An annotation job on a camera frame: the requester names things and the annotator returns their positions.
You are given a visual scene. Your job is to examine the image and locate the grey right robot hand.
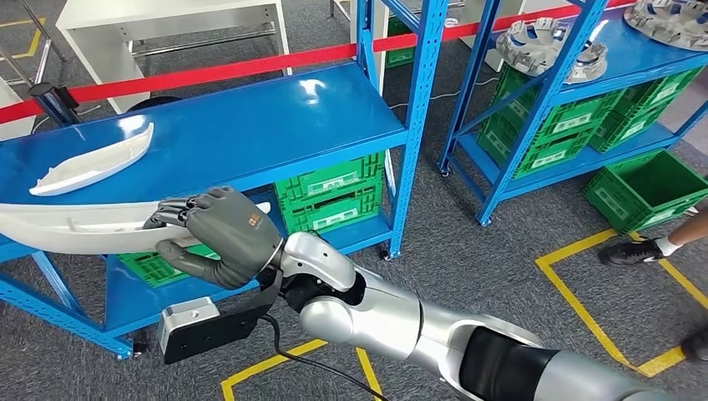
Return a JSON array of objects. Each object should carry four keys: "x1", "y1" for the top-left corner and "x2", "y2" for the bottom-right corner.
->
[{"x1": 142, "y1": 185, "x2": 286, "y2": 292}]

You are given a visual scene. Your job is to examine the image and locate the long curved white plastic part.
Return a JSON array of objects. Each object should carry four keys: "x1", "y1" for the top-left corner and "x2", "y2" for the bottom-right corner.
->
[
  {"x1": 0, "y1": 200, "x2": 273, "y2": 256},
  {"x1": 28, "y1": 122, "x2": 154, "y2": 197}
]

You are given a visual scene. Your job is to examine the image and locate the blue steel shelf rack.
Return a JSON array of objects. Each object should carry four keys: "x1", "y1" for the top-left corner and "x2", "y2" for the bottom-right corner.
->
[
  {"x1": 437, "y1": 0, "x2": 708, "y2": 228},
  {"x1": 0, "y1": 0, "x2": 450, "y2": 361}
]

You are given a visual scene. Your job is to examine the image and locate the green plastic crate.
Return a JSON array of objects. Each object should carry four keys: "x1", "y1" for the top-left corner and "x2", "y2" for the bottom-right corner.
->
[
  {"x1": 612, "y1": 66, "x2": 705, "y2": 122},
  {"x1": 492, "y1": 65, "x2": 627, "y2": 140},
  {"x1": 281, "y1": 185, "x2": 384, "y2": 236},
  {"x1": 275, "y1": 153, "x2": 386, "y2": 205},
  {"x1": 582, "y1": 149, "x2": 708, "y2": 236},
  {"x1": 478, "y1": 113, "x2": 597, "y2": 180},
  {"x1": 385, "y1": 15, "x2": 417, "y2": 69},
  {"x1": 116, "y1": 243, "x2": 222, "y2": 289},
  {"x1": 588, "y1": 102, "x2": 675, "y2": 155}
]

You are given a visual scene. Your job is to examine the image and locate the black round ribbed disc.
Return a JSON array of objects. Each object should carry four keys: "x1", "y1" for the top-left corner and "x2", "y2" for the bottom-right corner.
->
[{"x1": 125, "y1": 94, "x2": 184, "y2": 114}]

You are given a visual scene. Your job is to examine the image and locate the red barrier belt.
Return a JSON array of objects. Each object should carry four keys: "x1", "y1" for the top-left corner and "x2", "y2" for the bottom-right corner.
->
[{"x1": 0, "y1": 0, "x2": 637, "y2": 125}]

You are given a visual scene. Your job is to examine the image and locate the silver finned wheel disc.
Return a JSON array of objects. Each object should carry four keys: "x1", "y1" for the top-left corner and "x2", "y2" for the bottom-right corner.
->
[
  {"x1": 496, "y1": 18, "x2": 609, "y2": 85},
  {"x1": 624, "y1": 0, "x2": 708, "y2": 52}
]

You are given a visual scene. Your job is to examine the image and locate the person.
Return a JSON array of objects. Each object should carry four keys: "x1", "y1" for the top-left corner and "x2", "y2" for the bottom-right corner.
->
[{"x1": 598, "y1": 207, "x2": 708, "y2": 363}]

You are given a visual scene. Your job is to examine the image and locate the black camera bracket plate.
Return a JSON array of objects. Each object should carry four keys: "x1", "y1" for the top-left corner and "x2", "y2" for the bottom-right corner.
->
[{"x1": 163, "y1": 270, "x2": 284, "y2": 365}]

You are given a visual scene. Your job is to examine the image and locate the black camera cable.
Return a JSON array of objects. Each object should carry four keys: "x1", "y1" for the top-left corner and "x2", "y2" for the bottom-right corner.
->
[{"x1": 258, "y1": 313, "x2": 389, "y2": 401}]

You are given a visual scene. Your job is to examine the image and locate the white floor cable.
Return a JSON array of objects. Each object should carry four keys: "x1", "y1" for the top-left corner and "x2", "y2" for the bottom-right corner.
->
[{"x1": 387, "y1": 76, "x2": 500, "y2": 110}]

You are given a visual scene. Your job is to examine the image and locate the black barrier post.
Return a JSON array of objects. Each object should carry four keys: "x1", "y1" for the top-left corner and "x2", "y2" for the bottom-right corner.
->
[{"x1": 28, "y1": 83, "x2": 84, "y2": 129}]

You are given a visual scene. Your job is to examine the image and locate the chrome metal frame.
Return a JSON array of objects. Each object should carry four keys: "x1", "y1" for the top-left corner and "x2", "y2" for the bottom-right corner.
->
[{"x1": 0, "y1": 0, "x2": 68, "y2": 87}]

